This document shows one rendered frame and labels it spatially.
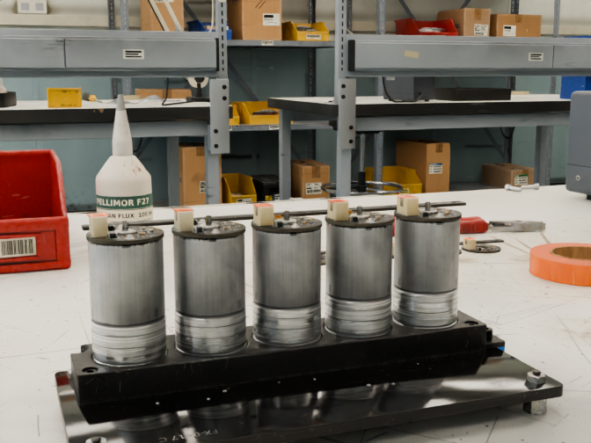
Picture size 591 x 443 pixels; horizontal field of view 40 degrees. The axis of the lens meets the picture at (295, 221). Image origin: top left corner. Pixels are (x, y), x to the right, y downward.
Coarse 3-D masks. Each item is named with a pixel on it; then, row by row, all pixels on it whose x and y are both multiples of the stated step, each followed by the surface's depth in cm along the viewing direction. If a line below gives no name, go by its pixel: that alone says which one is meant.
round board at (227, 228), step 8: (224, 224) 28; (232, 224) 28; (240, 224) 28; (176, 232) 27; (184, 232) 27; (192, 232) 27; (200, 232) 27; (208, 232) 27; (224, 232) 27; (232, 232) 27; (240, 232) 27
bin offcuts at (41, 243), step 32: (0, 160) 56; (32, 160) 57; (0, 192) 56; (32, 192) 57; (64, 192) 49; (0, 224) 46; (32, 224) 46; (64, 224) 47; (0, 256) 46; (32, 256) 47; (64, 256) 47
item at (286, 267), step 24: (264, 240) 28; (288, 240) 27; (312, 240) 28; (264, 264) 28; (288, 264) 28; (312, 264) 28; (264, 288) 28; (288, 288) 28; (312, 288) 28; (264, 312) 28; (288, 312) 28; (312, 312) 28; (264, 336) 28; (288, 336) 28; (312, 336) 28
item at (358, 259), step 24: (360, 216) 29; (336, 240) 29; (360, 240) 28; (384, 240) 29; (336, 264) 29; (360, 264) 29; (384, 264) 29; (336, 288) 29; (360, 288) 29; (384, 288) 29; (336, 312) 29; (360, 312) 29; (384, 312) 29; (360, 336) 29
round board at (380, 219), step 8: (352, 216) 29; (376, 216) 29; (384, 216) 30; (392, 216) 30; (336, 224) 29; (344, 224) 28; (352, 224) 28; (360, 224) 28; (368, 224) 28; (376, 224) 28; (384, 224) 29
